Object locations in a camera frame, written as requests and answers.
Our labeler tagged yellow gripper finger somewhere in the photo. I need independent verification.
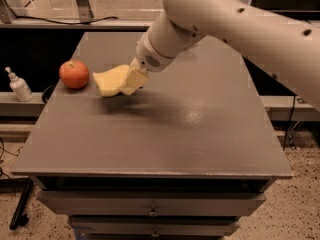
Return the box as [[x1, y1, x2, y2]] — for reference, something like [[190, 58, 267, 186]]
[[120, 58, 149, 95]]

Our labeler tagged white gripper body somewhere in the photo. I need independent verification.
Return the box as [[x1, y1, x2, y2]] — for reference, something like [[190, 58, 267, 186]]
[[136, 33, 173, 72]]

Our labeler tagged yellow sponge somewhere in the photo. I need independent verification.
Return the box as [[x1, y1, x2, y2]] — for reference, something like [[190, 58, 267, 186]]
[[93, 65, 129, 97]]

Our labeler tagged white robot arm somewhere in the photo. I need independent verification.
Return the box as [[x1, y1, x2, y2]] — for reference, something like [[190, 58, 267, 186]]
[[120, 0, 320, 110]]

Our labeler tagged red apple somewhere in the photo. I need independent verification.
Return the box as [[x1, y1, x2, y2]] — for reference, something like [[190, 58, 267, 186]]
[[59, 60, 89, 89]]

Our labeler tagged grey drawer cabinet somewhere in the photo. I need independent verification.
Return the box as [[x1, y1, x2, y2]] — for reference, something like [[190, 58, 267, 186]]
[[13, 38, 292, 240]]

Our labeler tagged white pump bottle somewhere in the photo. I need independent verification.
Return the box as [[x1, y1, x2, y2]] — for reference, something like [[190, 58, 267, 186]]
[[5, 67, 33, 102]]

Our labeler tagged top grey drawer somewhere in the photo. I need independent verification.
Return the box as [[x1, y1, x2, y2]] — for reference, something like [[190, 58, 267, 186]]
[[37, 191, 266, 217]]

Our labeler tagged grey drawer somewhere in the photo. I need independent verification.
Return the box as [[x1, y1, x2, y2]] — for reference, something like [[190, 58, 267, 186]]
[[37, 191, 266, 217], [69, 216, 240, 237]]

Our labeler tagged black stand leg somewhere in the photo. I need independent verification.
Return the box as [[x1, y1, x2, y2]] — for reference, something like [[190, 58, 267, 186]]
[[9, 178, 34, 231]]

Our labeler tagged metal frame post left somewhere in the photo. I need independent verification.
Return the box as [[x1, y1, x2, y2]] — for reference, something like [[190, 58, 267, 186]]
[[76, 0, 94, 24]]

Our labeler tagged black cable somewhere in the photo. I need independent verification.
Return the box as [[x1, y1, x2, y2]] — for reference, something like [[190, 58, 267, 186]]
[[0, 0, 118, 26]]

